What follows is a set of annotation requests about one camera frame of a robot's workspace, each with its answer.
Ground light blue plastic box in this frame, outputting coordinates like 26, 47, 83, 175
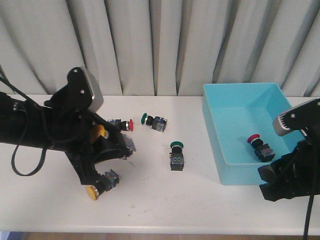
202, 82, 303, 186

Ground green button front right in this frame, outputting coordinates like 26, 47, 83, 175
169, 141, 185, 171

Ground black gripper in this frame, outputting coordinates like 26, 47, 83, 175
257, 125, 320, 202
44, 67, 132, 185

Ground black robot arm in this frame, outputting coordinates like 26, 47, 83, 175
0, 67, 134, 185

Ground green button lying sideways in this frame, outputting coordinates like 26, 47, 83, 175
140, 112, 168, 133

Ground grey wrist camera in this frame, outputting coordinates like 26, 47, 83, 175
80, 67, 104, 113
272, 98, 320, 137

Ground yellow button lying front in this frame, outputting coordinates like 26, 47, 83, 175
86, 169, 120, 201

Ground yellow button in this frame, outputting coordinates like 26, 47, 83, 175
86, 169, 120, 201
89, 124, 137, 161

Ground red button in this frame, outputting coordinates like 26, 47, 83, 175
247, 133, 276, 163

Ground red button lying sideways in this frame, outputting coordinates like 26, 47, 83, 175
107, 119, 134, 132

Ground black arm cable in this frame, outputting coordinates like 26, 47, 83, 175
302, 194, 316, 240
0, 72, 55, 177

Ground grey pleated curtain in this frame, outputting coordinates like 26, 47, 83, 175
0, 0, 320, 97

